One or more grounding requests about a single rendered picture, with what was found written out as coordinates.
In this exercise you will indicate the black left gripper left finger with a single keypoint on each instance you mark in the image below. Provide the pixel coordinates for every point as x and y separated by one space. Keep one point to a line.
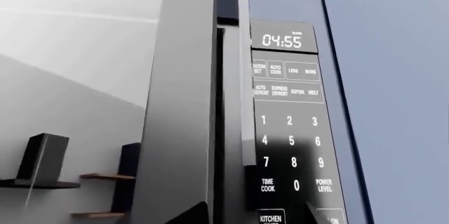
194 216

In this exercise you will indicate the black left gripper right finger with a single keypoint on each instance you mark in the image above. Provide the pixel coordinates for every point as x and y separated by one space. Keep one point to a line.
315 214

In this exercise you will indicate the black microwave control panel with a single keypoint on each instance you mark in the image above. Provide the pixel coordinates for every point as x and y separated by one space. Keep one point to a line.
298 129

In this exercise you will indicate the microwave door with glass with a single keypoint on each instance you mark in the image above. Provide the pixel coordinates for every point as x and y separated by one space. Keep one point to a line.
105 76

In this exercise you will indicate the digital clock display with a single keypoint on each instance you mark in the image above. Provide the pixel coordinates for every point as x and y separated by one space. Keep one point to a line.
283 40

